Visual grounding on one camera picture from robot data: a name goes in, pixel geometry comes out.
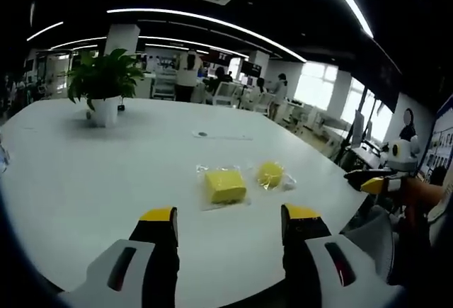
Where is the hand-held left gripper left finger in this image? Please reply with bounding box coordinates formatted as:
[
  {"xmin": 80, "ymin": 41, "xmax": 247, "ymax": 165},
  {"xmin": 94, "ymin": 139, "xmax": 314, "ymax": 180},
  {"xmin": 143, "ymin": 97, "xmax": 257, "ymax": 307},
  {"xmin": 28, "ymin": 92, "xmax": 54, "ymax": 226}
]
[{"xmin": 57, "ymin": 207, "xmax": 180, "ymax": 308}]

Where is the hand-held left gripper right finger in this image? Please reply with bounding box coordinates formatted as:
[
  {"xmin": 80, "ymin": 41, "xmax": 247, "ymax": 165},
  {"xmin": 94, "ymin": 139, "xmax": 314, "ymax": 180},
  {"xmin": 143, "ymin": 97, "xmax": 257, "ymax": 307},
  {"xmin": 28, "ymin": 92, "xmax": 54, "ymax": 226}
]
[{"xmin": 280, "ymin": 203, "xmax": 405, "ymax": 308}]

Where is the yellow round silicone block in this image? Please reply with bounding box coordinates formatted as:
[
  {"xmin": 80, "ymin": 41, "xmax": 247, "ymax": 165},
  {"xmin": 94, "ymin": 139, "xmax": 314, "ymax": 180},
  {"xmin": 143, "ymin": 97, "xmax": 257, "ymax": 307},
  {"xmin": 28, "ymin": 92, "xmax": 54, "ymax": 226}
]
[{"xmin": 257, "ymin": 161, "xmax": 286, "ymax": 192}]

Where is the yellow square silicone block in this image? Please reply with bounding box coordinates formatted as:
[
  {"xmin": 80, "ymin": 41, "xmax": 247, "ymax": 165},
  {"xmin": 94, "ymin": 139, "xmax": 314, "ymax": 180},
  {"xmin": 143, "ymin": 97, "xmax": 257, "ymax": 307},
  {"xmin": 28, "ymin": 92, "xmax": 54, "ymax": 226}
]
[{"xmin": 204, "ymin": 170, "xmax": 247, "ymax": 205}]

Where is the person's right hand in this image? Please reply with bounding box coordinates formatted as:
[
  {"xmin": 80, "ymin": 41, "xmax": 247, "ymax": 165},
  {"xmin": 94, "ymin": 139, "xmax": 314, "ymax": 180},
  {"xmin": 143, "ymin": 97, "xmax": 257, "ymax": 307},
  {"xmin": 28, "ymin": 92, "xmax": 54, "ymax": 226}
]
[{"xmin": 402, "ymin": 178, "xmax": 446, "ymax": 221}]

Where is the grey mesh office chair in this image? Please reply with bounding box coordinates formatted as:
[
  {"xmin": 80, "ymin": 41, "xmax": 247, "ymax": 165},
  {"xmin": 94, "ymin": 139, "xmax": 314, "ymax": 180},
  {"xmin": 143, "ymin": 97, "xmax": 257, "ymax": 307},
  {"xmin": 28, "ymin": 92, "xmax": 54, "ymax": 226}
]
[{"xmin": 339, "ymin": 205, "xmax": 396, "ymax": 284}]

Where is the yellow round sponge in bag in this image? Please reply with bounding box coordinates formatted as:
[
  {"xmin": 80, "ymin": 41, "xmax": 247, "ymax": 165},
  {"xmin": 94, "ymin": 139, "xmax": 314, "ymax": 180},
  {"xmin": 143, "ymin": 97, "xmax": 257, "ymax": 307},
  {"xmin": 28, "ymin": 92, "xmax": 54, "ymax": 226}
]
[{"xmin": 247, "ymin": 161, "xmax": 297, "ymax": 194}]

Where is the yellow rectangular sponge in bag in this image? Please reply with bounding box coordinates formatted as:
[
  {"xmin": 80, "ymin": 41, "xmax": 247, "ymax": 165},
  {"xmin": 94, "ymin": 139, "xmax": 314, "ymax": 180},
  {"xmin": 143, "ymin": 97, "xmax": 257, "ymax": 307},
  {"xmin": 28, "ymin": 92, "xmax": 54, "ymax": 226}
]
[{"xmin": 195, "ymin": 164, "xmax": 253, "ymax": 212}]

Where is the crumpled plastic wrapper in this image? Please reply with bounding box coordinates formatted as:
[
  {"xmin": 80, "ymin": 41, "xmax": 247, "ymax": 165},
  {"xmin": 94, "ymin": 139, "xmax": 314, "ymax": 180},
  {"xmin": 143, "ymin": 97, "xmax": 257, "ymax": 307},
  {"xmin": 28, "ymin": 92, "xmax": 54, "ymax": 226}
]
[{"xmin": 0, "ymin": 134, "xmax": 11, "ymax": 174}]

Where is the white office chair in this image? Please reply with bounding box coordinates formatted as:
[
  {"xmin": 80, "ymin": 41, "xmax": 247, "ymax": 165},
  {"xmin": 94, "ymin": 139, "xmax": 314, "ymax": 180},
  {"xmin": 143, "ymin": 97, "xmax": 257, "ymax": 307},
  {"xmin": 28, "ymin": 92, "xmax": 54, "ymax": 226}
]
[{"xmin": 214, "ymin": 81, "xmax": 238, "ymax": 107}]

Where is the green plant in white pot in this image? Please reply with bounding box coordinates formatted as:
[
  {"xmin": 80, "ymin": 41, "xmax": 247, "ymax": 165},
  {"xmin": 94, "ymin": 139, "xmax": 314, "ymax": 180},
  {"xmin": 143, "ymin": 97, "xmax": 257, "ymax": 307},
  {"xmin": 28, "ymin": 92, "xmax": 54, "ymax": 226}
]
[{"xmin": 66, "ymin": 48, "xmax": 147, "ymax": 128}]

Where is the curved ceiling light strip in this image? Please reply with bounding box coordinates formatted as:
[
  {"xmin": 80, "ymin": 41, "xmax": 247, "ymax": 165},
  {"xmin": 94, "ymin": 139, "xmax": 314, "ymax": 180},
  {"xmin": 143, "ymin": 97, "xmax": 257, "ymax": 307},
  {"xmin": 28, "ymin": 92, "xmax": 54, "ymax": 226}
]
[{"xmin": 105, "ymin": 8, "xmax": 307, "ymax": 63}]

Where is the wall poster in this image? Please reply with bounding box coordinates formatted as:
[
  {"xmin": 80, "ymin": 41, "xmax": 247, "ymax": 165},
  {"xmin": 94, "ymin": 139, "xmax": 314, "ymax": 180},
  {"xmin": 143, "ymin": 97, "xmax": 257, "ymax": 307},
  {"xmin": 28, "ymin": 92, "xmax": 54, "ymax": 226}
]
[{"xmin": 424, "ymin": 93, "xmax": 453, "ymax": 185}]

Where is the dark wall screen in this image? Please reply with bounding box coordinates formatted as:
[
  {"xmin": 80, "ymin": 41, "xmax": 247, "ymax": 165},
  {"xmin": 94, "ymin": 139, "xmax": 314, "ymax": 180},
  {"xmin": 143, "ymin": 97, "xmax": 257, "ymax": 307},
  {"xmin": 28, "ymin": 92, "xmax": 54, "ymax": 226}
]
[{"xmin": 208, "ymin": 48, "xmax": 231, "ymax": 63}]

